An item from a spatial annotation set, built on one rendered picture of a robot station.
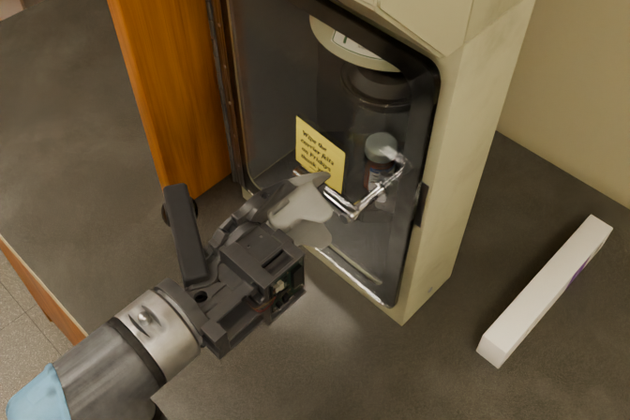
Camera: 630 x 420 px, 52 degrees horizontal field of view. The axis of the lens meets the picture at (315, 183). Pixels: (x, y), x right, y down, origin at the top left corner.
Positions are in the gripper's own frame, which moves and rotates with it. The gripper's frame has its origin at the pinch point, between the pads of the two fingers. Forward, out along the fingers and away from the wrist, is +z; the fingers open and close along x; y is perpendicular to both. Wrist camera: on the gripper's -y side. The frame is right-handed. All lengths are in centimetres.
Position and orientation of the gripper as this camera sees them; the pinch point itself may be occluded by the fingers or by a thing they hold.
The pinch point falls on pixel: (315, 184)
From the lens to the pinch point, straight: 68.5
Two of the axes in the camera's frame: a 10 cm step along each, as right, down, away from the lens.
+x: 0.0, -6.4, -7.7
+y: 7.2, 5.4, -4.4
